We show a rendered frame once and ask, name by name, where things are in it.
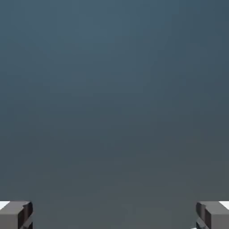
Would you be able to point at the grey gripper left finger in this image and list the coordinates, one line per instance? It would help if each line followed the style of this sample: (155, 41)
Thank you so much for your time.
(12, 215)

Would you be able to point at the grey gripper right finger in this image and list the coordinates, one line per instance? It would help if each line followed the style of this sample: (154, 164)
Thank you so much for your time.
(214, 216)

